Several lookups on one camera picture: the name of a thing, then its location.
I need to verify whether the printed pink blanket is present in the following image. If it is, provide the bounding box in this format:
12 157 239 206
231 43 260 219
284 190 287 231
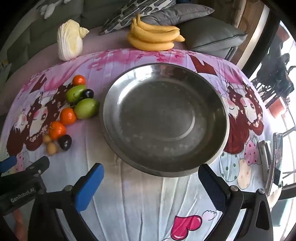
0 49 289 241

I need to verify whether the grey quilted pillow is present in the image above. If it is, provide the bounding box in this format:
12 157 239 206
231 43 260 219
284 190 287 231
139 3 215 26

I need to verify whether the yellow banana bunch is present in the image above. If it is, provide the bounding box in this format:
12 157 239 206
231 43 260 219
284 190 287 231
127 14 186 51

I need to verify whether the pink bed sheet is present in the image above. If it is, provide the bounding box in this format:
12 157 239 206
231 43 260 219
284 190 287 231
0 30 192 116

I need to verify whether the grey cushion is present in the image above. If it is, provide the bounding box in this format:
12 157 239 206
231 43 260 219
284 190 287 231
180 16 248 59

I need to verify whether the green apple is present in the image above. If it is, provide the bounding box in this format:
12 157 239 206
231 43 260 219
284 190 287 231
74 98 100 120
65 85 87 103

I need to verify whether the stainless steel basin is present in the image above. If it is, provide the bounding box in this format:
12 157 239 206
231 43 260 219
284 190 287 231
99 62 230 178

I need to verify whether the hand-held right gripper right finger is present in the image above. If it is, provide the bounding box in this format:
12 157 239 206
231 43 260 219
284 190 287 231
199 164 274 241

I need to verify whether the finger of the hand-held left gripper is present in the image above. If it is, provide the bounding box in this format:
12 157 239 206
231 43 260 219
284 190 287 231
0 156 18 174
25 156 50 178

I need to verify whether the black window frame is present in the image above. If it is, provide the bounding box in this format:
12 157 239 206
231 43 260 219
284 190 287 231
240 0 282 78

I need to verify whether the grey green sofa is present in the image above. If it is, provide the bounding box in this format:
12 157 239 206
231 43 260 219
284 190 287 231
0 0 132 70

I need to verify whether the orange tangerine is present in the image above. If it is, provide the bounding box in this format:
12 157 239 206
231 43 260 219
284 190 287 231
60 108 77 126
48 121 67 140
72 75 86 87

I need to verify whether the black white patterned pillow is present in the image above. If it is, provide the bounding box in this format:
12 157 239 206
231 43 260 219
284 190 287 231
99 0 176 36

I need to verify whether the orange flower pot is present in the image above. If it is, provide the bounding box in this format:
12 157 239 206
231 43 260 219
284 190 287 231
270 98 285 118

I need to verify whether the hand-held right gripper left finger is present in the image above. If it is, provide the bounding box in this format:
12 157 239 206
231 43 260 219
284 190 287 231
28 163 104 241

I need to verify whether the white plush toy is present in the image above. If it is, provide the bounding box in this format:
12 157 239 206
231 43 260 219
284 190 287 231
39 0 73 19

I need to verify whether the dark purple plum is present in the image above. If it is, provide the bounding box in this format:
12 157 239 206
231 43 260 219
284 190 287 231
80 89 94 100
58 134 73 151

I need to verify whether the napa cabbage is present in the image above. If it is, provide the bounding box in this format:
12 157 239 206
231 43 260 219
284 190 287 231
57 20 90 61

